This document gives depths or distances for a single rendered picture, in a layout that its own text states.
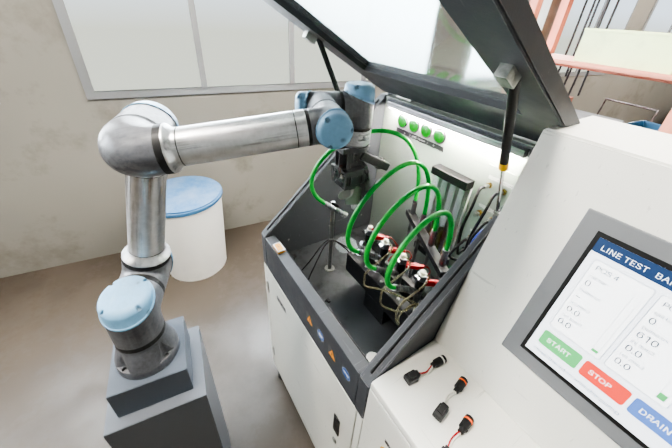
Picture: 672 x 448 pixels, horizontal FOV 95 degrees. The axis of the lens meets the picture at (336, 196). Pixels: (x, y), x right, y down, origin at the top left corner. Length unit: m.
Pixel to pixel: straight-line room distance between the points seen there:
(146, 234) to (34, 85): 1.74
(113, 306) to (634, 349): 1.02
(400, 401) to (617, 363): 0.42
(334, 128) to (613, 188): 0.50
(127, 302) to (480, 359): 0.84
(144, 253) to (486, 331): 0.86
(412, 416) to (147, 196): 0.77
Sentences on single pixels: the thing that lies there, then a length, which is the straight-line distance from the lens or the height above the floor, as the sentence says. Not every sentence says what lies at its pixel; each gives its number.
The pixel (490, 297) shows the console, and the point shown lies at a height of 1.18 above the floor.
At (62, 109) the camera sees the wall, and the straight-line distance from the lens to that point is 2.54.
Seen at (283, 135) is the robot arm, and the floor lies 1.52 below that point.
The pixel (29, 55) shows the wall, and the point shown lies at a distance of 2.50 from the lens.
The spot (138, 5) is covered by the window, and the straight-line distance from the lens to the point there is 2.36.
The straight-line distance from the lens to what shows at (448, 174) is 1.08.
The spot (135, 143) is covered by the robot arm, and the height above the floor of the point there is 1.51.
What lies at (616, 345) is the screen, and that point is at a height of 1.26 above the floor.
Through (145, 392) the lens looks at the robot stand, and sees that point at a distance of 1.06.
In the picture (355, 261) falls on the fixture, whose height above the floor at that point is 0.98.
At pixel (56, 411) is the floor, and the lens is 2.26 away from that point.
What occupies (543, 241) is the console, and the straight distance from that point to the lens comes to 0.75.
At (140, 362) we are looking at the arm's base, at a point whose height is 0.95.
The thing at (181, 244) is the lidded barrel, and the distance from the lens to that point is 2.28.
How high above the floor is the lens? 1.73
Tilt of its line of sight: 31 degrees down
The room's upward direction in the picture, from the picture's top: 3 degrees clockwise
